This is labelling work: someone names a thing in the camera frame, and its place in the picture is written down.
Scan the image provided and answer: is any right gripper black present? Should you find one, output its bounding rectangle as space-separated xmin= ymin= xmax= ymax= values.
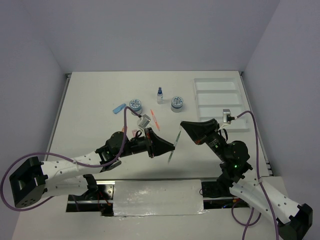
xmin=179 ymin=117 xmax=228 ymax=161

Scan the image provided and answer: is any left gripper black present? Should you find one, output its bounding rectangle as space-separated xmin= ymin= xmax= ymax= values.
xmin=117 ymin=127 xmax=175 ymax=158

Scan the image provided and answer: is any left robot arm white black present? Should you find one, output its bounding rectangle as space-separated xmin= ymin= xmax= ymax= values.
xmin=9 ymin=127 xmax=175 ymax=212

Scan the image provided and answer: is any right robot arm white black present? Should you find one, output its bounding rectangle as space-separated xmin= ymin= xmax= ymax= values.
xmin=180 ymin=119 xmax=313 ymax=240

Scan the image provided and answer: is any pink lead case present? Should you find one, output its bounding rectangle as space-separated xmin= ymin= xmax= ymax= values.
xmin=132 ymin=129 xmax=137 ymax=137

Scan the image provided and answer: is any right blue round jar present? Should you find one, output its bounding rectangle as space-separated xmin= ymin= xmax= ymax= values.
xmin=171 ymin=96 xmax=184 ymax=113

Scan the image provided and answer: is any blue round jar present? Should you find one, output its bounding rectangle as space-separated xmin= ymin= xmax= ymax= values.
xmin=171 ymin=96 xmax=184 ymax=113
xmin=129 ymin=98 xmax=143 ymax=115

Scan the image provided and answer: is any white compartment tray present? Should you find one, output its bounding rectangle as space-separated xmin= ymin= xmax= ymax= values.
xmin=193 ymin=77 xmax=249 ymax=123

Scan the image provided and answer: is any left blue round jar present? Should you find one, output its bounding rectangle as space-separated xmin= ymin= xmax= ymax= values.
xmin=129 ymin=98 xmax=143 ymax=115

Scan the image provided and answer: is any small clear spray bottle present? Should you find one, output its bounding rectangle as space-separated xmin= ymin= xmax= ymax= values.
xmin=157 ymin=87 xmax=163 ymax=104

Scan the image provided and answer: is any blue lead case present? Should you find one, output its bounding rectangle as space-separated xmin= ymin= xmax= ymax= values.
xmin=112 ymin=103 xmax=127 ymax=114

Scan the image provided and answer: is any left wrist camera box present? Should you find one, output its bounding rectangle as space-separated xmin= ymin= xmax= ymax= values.
xmin=137 ymin=114 xmax=151 ymax=130

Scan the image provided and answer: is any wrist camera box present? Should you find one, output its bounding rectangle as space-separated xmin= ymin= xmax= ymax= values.
xmin=137 ymin=114 xmax=151 ymax=130
xmin=222 ymin=108 xmax=236 ymax=125

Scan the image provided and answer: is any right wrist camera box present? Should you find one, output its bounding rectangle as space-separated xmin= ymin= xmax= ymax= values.
xmin=222 ymin=108 xmax=236 ymax=125

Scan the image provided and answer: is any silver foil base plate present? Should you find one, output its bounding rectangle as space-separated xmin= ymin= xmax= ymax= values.
xmin=113 ymin=179 xmax=205 ymax=217

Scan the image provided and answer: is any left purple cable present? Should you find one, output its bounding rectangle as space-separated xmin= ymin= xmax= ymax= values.
xmin=0 ymin=106 xmax=146 ymax=212

